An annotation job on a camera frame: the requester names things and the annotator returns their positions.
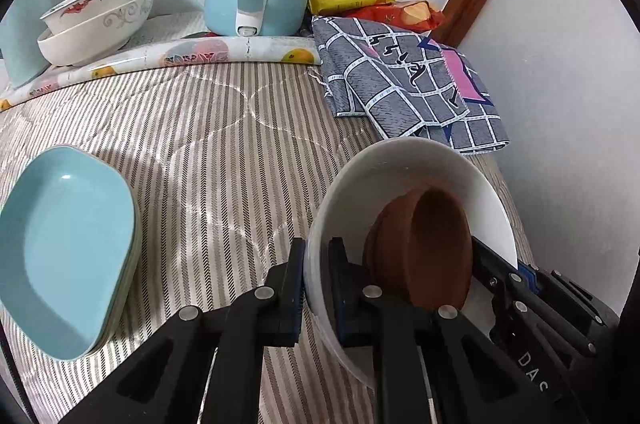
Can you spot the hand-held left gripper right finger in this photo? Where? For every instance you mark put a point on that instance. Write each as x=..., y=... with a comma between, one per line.
x=342, y=304

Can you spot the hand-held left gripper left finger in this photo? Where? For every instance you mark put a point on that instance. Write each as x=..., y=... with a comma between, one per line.
x=287, y=299

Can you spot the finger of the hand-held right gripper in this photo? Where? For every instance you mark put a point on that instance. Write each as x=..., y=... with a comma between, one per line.
x=500, y=274
x=532, y=279

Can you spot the small brown bowl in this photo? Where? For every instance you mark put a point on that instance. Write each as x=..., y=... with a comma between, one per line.
x=440, y=244
x=387, y=224

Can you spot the teal square plate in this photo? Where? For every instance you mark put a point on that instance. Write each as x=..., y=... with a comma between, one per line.
x=65, y=239

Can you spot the pale green square plate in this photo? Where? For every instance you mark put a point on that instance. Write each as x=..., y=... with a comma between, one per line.
x=125, y=286

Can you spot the striped quilt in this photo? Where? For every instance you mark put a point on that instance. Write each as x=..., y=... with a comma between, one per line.
x=210, y=144

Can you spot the grey checked folded cloth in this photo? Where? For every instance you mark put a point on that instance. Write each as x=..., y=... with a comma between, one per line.
x=390, y=89

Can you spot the fruit print mat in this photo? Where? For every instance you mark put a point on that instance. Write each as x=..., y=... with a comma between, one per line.
x=200, y=52

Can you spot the red chip bag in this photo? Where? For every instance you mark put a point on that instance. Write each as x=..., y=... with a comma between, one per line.
x=415, y=15

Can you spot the white bowl with grey scrolls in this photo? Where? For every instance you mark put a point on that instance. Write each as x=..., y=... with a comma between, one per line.
x=100, y=42

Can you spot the fish pattern bowl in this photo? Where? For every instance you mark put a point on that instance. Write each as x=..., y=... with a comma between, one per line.
x=85, y=12

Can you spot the light blue thermos jug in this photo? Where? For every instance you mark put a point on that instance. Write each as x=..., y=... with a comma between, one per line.
x=25, y=39

